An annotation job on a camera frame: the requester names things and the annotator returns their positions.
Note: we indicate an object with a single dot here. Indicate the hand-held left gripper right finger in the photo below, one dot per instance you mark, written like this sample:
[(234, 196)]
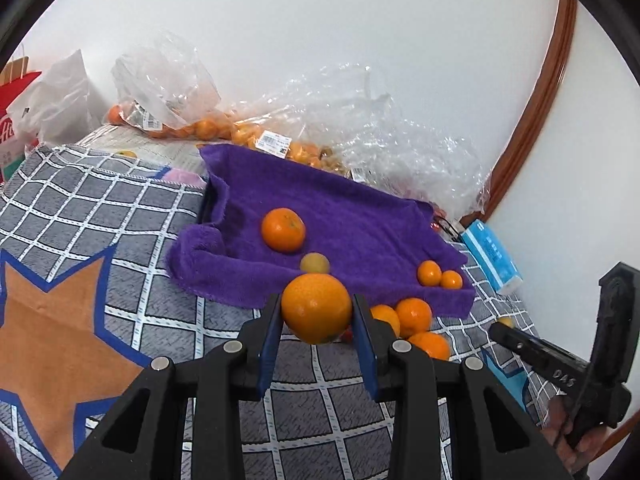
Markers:
[(366, 352)]

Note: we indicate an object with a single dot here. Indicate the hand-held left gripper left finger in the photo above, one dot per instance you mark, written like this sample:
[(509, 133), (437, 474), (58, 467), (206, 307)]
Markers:
[(269, 347)]

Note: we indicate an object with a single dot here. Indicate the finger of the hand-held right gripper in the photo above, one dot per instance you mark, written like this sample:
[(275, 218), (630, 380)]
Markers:
[(617, 320), (540, 355)]

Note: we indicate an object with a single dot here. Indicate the red cherry tomato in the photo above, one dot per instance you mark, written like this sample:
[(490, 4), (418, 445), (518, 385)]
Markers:
[(346, 334)]

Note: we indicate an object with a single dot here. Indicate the small yellow-green fruit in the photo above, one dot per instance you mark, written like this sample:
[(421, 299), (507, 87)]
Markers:
[(505, 321), (314, 263)]

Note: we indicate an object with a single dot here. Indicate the small orange mandarin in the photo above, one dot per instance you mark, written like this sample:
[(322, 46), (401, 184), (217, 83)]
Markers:
[(429, 272), (451, 280)]

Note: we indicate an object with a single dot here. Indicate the large orange mandarin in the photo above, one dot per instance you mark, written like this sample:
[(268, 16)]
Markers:
[(283, 230)]

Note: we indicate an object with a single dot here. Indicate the purple towel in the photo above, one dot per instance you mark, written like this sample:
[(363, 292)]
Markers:
[(360, 220)]

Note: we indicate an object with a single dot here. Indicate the person's right hand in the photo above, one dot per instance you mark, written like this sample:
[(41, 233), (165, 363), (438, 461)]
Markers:
[(560, 425)]

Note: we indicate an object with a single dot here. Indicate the blue tissue pack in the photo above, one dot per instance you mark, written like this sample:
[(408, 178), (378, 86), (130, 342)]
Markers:
[(492, 255)]

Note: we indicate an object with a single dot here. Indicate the grey checked star blanket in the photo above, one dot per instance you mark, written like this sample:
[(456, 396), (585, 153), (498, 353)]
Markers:
[(125, 240)]

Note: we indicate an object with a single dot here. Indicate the crumpled clear plastic bag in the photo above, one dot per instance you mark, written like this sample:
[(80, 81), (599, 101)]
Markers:
[(425, 160)]

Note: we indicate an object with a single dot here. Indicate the printed paper sheet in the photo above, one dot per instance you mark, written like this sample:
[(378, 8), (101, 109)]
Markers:
[(160, 152)]

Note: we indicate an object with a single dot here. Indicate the clear plastic bag of mandarins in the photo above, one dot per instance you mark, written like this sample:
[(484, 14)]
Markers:
[(160, 80), (310, 105)]

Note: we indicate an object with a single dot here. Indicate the loose orange mandarin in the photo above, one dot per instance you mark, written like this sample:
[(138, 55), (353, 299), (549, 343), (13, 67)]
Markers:
[(114, 114)]

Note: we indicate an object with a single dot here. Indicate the white plastic bag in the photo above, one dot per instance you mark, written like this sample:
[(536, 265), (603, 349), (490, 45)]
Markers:
[(55, 97)]

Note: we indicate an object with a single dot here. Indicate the red paper bag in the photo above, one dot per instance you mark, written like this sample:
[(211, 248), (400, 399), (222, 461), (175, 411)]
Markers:
[(12, 105)]

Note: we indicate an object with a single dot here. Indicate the brown wooden door frame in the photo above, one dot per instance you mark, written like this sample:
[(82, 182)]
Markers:
[(540, 90)]

